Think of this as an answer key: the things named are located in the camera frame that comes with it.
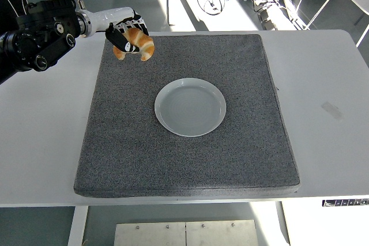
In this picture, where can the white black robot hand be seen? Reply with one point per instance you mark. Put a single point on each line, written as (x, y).
(112, 17)

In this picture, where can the golden croissant bread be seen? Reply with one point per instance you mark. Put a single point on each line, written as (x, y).
(144, 44)

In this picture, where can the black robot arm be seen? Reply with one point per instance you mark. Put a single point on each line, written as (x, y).
(43, 35)

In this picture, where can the round grey plate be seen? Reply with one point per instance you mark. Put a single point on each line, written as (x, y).
(190, 107)

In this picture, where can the grey metal plate with screws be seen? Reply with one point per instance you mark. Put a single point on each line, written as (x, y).
(222, 234)
(150, 234)

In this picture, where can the white power strip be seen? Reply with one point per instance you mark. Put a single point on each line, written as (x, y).
(268, 17)

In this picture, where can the grey speckled mat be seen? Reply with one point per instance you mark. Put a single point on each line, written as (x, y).
(187, 165)

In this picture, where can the white table support leg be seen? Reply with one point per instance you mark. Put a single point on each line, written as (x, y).
(78, 226)
(284, 223)

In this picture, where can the clear tape patch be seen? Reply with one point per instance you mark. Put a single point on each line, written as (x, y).
(333, 110)

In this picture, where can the white table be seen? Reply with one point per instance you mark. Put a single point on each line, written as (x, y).
(325, 156)

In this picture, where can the black table control panel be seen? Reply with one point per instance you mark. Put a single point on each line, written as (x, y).
(346, 202)

